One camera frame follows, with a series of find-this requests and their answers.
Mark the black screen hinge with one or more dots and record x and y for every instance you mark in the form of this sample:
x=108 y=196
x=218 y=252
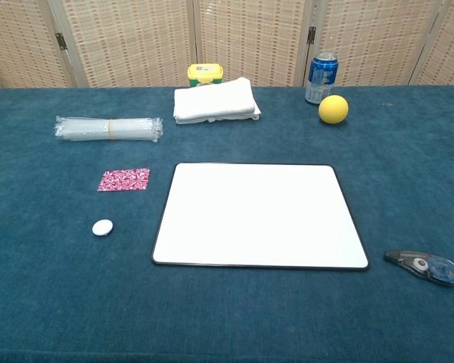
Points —
x=311 y=34
x=61 y=41

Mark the blue black correction tape dispenser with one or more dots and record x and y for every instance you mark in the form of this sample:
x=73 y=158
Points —
x=439 y=270

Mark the teal tablecloth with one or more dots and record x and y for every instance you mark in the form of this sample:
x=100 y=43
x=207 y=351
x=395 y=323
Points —
x=60 y=302

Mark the yellow foam ball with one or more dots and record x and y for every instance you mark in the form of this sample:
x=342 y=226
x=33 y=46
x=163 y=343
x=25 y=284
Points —
x=333 y=109

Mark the folded white towel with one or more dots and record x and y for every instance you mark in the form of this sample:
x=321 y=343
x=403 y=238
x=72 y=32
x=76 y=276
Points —
x=215 y=100

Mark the pink patterned square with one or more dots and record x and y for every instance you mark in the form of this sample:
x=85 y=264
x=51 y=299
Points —
x=125 y=179

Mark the small white round piece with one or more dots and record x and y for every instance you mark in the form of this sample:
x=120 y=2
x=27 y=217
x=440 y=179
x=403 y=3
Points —
x=102 y=227

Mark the yellow rubber band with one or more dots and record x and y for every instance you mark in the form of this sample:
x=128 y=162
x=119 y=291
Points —
x=112 y=130

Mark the bundle of wrapped straws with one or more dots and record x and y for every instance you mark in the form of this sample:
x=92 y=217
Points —
x=83 y=130

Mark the blue soda can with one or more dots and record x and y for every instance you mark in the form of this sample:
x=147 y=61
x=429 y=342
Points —
x=321 y=75

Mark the white rectangular board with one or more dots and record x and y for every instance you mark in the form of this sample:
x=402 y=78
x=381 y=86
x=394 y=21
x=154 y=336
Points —
x=257 y=215

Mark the yellow lidded container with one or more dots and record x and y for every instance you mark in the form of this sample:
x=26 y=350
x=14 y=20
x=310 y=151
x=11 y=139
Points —
x=204 y=72

